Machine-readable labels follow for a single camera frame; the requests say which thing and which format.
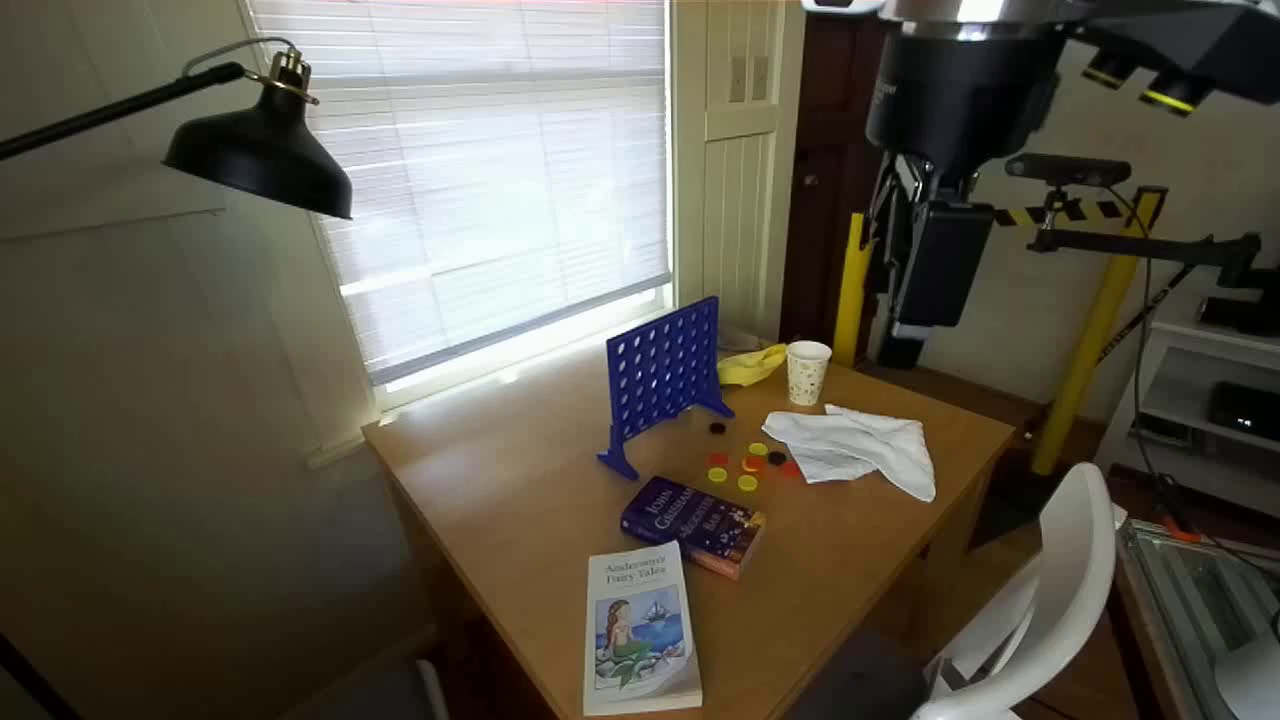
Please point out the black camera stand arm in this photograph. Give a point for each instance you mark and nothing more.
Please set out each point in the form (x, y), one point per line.
(1144, 245)

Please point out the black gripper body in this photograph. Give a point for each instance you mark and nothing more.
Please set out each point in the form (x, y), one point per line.
(963, 102)

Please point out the yellow cloth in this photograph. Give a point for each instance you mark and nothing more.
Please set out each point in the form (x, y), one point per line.
(753, 367)

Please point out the white towel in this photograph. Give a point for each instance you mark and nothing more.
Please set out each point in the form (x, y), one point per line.
(854, 444)

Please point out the grey metal equipment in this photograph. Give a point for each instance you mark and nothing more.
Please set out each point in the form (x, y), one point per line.
(1201, 612)

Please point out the black device in shelf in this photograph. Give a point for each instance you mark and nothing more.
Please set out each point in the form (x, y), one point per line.
(1245, 410)

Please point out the white mermaid cover book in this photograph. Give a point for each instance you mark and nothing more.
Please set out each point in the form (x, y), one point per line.
(642, 626)

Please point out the short yellow post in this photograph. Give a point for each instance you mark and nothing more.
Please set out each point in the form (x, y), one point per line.
(848, 285)

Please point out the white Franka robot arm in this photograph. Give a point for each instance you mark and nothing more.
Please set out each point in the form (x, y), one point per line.
(1201, 45)

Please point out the tall yellow post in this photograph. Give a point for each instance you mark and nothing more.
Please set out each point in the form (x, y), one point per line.
(1093, 333)

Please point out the black desk lamp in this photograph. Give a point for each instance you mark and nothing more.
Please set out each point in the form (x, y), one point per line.
(261, 155)

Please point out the black camera on stand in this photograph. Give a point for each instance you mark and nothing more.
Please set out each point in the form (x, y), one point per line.
(1066, 171)

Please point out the black plastic disc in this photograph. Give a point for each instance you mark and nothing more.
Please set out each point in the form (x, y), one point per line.
(719, 430)
(776, 456)

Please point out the yellow plastic disc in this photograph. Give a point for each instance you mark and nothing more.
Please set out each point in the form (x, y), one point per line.
(719, 473)
(750, 486)
(757, 449)

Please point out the red plastic disc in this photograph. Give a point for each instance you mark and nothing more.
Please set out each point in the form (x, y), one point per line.
(719, 456)
(792, 470)
(750, 464)

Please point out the blue Connect Four grid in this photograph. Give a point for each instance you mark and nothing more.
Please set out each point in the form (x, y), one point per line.
(661, 367)

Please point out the dark brown door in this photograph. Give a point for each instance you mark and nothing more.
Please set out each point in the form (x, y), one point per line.
(825, 175)

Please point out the white shelf unit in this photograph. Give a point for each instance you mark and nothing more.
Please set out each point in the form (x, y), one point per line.
(1184, 385)

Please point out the white paper cup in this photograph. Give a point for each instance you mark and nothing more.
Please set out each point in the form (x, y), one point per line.
(809, 368)

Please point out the black device atop shelf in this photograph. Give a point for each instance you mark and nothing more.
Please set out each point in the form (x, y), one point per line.
(1241, 313)

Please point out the white plastic chair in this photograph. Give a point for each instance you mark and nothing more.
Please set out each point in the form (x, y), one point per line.
(1066, 573)

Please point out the cream panelled shutter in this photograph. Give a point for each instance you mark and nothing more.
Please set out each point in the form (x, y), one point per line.
(733, 160)

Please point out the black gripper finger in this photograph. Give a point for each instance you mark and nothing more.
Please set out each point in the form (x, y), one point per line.
(957, 267)
(896, 267)

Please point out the white window blind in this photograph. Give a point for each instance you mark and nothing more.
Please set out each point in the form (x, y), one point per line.
(506, 175)

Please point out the black yellow hazard tape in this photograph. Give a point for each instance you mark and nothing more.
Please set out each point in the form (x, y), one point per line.
(1023, 215)

